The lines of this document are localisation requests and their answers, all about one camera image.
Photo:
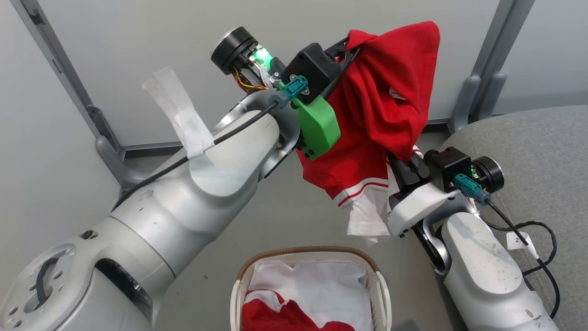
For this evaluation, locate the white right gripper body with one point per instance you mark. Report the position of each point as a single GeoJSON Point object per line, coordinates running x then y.
{"type": "Point", "coordinates": [413, 207]}

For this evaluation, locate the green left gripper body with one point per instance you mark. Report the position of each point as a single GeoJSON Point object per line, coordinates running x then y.
{"type": "Point", "coordinates": [319, 126]}

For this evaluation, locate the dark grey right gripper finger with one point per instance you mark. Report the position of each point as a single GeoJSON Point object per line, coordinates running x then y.
{"type": "Point", "coordinates": [421, 170]}
{"type": "Point", "coordinates": [402, 177]}

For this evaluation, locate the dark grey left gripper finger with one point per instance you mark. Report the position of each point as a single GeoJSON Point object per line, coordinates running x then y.
{"type": "Point", "coordinates": [342, 73]}
{"type": "Point", "coordinates": [337, 47]}

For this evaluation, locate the red shirt with white trim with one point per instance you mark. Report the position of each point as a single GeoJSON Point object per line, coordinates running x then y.
{"type": "Point", "coordinates": [381, 92]}

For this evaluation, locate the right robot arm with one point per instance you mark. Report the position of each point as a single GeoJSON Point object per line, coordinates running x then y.
{"type": "Point", "coordinates": [482, 276]}

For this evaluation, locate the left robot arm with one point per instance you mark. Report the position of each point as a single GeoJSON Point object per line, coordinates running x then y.
{"type": "Point", "coordinates": [183, 207]}

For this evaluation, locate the white woven laundry basket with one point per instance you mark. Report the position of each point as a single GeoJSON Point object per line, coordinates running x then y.
{"type": "Point", "coordinates": [381, 294]}

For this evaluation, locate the white basket liner cloth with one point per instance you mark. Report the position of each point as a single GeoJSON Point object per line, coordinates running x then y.
{"type": "Point", "coordinates": [321, 285]}

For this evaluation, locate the red garment in basket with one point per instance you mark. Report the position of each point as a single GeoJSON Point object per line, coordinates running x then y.
{"type": "Point", "coordinates": [275, 317]}

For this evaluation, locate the grey fabric sofa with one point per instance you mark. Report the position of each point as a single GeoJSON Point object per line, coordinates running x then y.
{"type": "Point", "coordinates": [551, 161]}

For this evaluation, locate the white tape strip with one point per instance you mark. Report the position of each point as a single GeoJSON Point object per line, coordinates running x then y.
{"type": "Point", "coordinates": [183, 115]}

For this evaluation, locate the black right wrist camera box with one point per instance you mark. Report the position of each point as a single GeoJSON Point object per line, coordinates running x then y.
{"type": "Point", "coordinates": [448, 165]}

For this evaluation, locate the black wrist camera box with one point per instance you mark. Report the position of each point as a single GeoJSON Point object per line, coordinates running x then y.
{"type": "Point", "coordinates": [448, 165]}
{"type": "Point", "coordinates": [312, 69]}

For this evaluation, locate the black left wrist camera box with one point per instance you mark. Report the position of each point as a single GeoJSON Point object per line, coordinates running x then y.
{"type": "Point", "coordinates": [312, 69]}

